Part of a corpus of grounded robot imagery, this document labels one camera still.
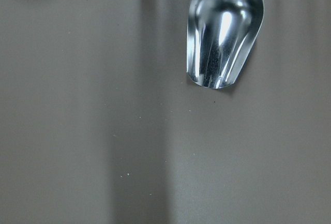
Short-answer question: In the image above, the metal scoop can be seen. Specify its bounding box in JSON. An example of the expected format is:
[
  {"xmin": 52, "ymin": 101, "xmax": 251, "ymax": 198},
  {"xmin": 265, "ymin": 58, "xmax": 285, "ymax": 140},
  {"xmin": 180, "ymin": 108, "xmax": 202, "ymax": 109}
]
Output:
[{"xmin": 186, "ymin": 0, "xmax": 264, "ymax": 89}]

